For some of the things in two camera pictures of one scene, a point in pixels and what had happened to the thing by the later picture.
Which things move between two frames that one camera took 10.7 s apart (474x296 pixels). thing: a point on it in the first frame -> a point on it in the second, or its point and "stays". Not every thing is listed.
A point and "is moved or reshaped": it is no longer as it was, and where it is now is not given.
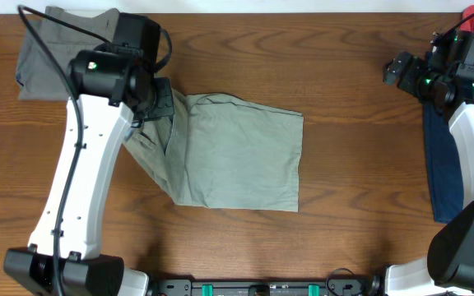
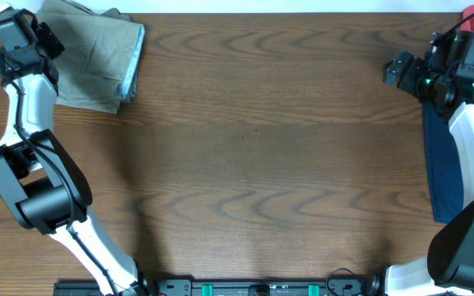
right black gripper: (418, 67) stays
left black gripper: (166, 108) -> (46, 35)
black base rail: (334, 286) stays
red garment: (469, 25) stays
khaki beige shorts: (219, 151) is moved or reshaped
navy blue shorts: (448, 196) stays
